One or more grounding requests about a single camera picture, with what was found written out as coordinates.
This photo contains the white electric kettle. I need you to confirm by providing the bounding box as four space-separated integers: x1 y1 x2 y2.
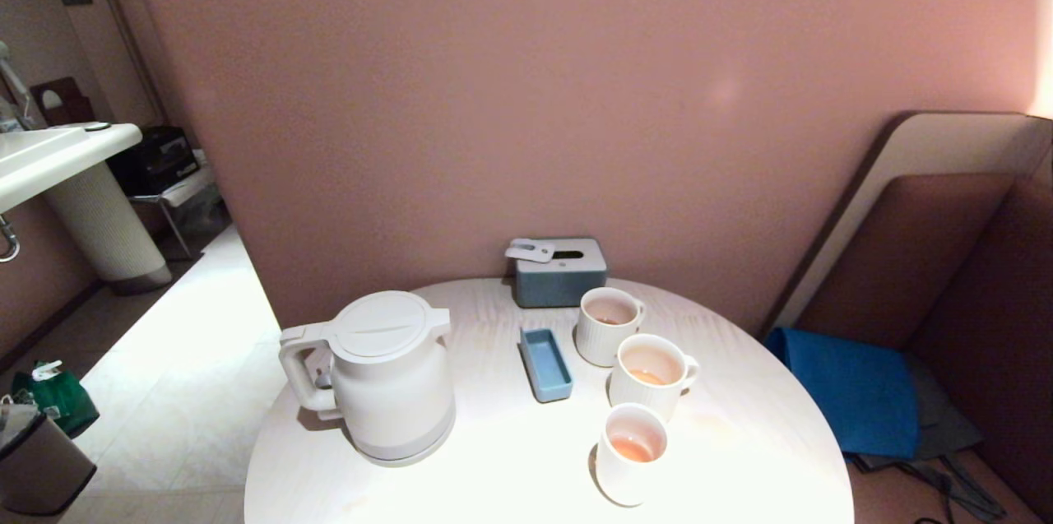
278 290 457 466

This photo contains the white flat plastic piece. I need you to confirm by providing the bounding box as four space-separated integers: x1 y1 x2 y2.
505 239 557 264

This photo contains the grey-blue tissue box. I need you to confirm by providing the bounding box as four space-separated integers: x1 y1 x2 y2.
513 238 609 309

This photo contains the white ribbed mug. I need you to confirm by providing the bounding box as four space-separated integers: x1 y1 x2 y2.
609 333 701 424
574 287 647 368

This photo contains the blue rectangular tray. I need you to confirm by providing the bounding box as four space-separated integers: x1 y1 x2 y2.
519 327 574 403

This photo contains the grey round kettle base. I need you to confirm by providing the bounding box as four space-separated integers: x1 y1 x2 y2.
352 425 457 468

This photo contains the metal folding rack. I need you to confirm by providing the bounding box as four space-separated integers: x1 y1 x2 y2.
128 150 231 262

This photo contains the blue fabric bag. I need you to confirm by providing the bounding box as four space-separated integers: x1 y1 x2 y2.
765 327 921 461

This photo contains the black box appliance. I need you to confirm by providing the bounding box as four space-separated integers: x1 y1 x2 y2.
107 125 201 197

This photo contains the brown upholstered cushion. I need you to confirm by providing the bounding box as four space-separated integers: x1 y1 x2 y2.
794 173 1017 344
905 177 1053 521

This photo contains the white leaning board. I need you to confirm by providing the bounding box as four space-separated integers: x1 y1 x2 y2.
761 111 1053 336

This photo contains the grey fabric bag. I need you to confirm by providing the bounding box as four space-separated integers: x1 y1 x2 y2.
847 355 1009 521

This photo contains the brown wooden holder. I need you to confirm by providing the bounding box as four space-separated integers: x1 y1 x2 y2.
29 77 95 128

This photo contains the green bag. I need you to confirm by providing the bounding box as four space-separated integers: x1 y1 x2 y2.
10 359 100 438

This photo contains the brown trash bin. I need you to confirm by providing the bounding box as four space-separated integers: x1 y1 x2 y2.
0 401 98 518

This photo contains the grey wall-mounted fixture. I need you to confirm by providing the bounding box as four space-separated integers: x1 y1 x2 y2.
0 40 38 132

